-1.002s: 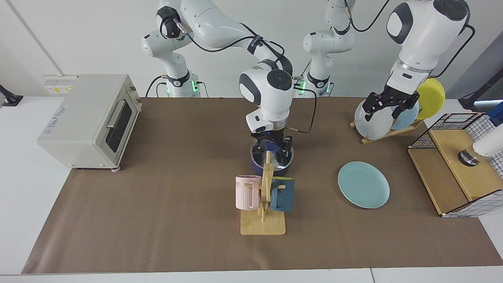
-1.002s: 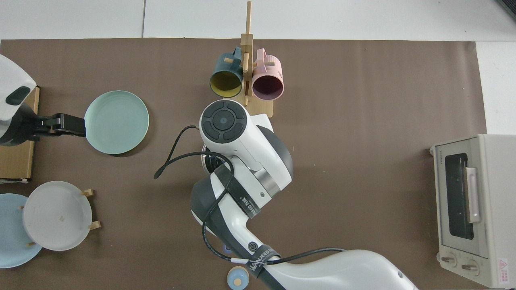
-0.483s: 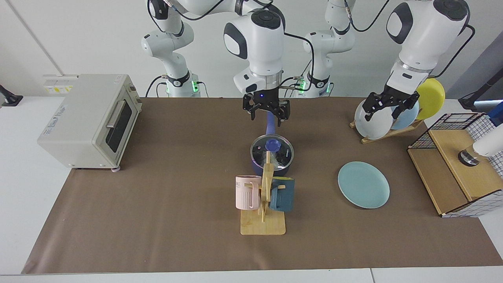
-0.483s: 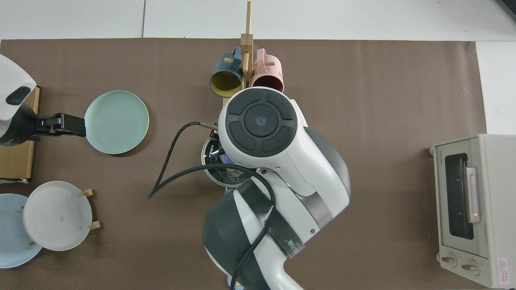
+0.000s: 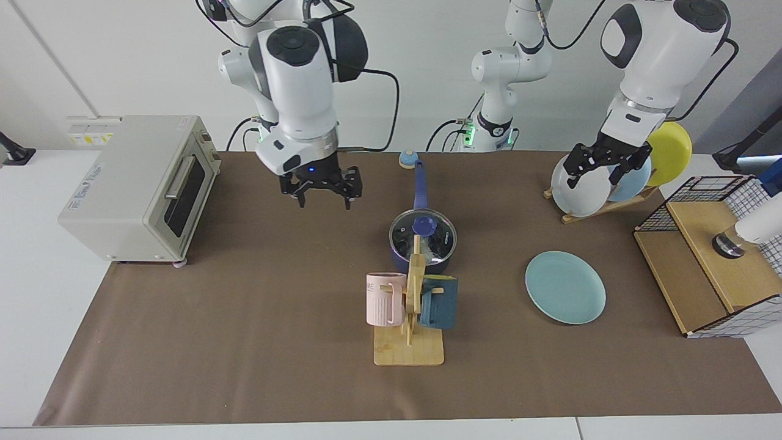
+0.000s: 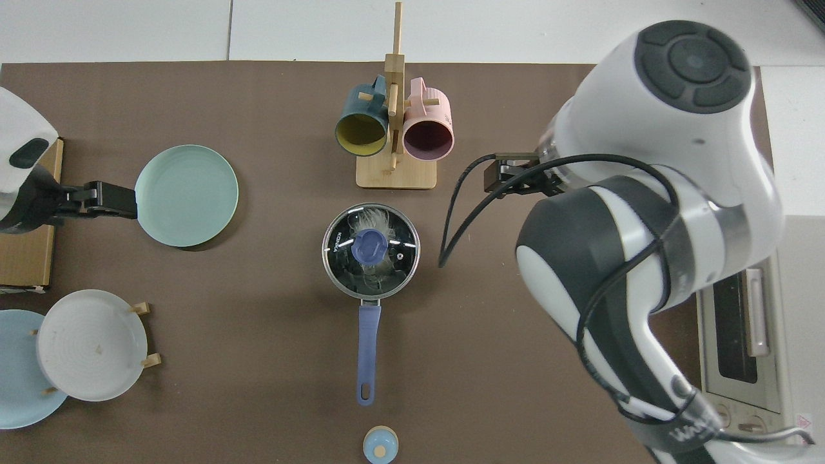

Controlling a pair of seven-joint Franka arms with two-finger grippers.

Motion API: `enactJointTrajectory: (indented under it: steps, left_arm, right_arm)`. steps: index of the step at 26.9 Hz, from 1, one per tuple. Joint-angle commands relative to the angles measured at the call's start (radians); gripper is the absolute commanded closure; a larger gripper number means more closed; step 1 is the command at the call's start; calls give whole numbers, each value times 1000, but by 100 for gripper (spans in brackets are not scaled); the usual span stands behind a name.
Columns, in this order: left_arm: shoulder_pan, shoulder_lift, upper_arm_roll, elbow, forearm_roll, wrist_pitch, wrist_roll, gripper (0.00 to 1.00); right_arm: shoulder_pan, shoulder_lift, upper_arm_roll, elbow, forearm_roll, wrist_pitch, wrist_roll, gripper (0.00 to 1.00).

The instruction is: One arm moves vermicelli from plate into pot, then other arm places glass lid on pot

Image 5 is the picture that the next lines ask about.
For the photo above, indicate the glass lid with blue knob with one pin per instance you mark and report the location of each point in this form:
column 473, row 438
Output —
column 406, row 235

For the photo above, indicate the pale green plate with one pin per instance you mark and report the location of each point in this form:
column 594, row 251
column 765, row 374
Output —
column 565, row 287

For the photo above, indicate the dark blue mug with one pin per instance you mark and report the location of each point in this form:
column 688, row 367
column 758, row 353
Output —
column 441, row 305

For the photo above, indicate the light blue plate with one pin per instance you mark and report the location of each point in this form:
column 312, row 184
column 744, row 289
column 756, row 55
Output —
column 635, row 180

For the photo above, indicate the white cylindrical device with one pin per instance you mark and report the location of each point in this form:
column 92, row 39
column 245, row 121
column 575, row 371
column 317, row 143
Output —
column 757, row 227

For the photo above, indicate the brown table cloth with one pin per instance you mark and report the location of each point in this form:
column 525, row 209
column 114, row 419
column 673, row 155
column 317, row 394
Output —
column 256, row 318

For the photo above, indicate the wooden cup stand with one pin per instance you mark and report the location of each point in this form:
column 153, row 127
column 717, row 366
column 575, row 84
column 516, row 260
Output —
column 408, row 349

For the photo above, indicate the pink ribbed mug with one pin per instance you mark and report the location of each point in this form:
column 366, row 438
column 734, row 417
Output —
column 382, row 302

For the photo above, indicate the small blue round thing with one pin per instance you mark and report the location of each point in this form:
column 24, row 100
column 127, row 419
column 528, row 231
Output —
column 408, row 160

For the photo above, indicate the yellow plate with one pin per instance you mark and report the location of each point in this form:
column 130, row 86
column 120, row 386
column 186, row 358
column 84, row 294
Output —
column 671, row 150

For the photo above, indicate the pale toaster oven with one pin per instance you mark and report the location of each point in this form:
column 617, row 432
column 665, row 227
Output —
column 116, row 195

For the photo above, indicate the white box with yellow labels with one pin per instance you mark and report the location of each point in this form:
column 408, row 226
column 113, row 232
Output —
column 88, row 131

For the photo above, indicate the blue device part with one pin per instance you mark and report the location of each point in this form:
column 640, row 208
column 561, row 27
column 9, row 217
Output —
column 773, row 177

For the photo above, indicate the white plate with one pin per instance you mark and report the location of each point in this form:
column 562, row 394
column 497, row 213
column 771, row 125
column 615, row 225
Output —
column 580, row 195

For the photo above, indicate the wooden plate rack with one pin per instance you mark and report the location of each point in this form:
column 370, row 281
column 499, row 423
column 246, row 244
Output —
column 602, row 211

